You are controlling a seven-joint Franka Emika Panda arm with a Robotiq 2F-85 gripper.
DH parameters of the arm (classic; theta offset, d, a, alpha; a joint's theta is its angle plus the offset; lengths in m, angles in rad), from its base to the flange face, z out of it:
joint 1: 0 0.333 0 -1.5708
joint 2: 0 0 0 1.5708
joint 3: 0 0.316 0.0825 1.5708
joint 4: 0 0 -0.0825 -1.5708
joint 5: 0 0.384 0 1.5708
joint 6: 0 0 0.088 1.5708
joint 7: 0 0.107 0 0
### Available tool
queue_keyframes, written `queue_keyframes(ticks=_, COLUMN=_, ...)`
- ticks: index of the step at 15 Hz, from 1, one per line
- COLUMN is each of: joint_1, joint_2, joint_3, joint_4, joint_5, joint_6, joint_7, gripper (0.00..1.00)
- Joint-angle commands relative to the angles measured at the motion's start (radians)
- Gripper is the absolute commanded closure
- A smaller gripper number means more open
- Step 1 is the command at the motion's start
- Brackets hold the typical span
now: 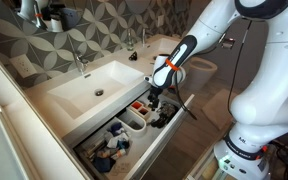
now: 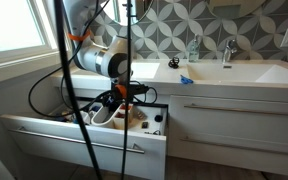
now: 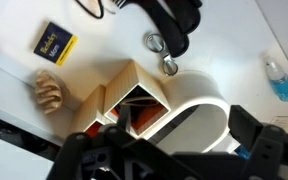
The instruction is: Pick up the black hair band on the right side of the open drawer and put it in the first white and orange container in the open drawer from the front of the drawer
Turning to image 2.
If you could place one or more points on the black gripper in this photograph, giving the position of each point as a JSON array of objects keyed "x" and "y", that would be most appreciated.
[{"x": 114, "y": 98}]

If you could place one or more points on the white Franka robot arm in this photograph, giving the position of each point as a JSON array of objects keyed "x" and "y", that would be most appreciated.
[{"x": 94, "y": 58}]

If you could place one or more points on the black hair claw clip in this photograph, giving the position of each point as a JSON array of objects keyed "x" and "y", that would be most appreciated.
[{"x": 173, "y": 62}]

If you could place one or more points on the open white vanity drawer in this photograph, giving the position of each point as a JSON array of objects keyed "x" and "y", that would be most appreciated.
[{"x": 67, "y": 156}]

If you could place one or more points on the closed white vanity drawer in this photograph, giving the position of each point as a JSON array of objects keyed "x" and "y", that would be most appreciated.
[
  {"x": 237, "y": 160},
  {"x": 237, "y": 126}
]

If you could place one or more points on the thin black pole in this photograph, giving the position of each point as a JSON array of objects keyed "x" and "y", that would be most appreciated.
[{"x": 126, "y": 110}]

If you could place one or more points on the blue cloth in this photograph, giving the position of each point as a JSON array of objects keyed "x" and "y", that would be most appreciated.
[{"x": 95, "y": 109}]

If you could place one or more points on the beige divided box red inside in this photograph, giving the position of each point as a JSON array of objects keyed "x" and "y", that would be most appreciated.
[{"x": 119, "y": 124}]

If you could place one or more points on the white curved organizer bin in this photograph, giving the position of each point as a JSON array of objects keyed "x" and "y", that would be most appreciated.
[{"x": 100, "y": 120}]

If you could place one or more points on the white cloth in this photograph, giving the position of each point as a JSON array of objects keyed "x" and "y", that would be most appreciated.
[{"x": 84, "y": 118}]

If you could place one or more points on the small black square object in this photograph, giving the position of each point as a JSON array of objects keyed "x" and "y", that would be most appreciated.
[{"x": 145, "y": 125}]

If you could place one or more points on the round black object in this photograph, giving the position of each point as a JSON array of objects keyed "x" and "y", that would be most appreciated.
[{"x": 158, "y": 118}]

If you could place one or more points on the white double sink countertop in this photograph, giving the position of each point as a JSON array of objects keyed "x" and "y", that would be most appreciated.
[{"x": 170, "y": 75}]

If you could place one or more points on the small blue object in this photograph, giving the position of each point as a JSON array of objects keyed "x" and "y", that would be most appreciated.
[{"x": 185, "y": 80}]

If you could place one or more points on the clear soap bottle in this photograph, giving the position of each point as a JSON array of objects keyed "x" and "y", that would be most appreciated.
[{"x": 194, "y": 51}]

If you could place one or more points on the white framed window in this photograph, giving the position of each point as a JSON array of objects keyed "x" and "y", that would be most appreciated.
[{"x": 14, "y": 26}]

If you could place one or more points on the chrome sink faucet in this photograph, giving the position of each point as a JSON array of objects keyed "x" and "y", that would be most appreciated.
[{"x": 229, "y": 50}]

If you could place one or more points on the round wall mirror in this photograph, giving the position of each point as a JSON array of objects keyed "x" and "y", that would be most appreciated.
[
  {"x": 117, "y": 11},
  {"x": 237, "y": 8}
]

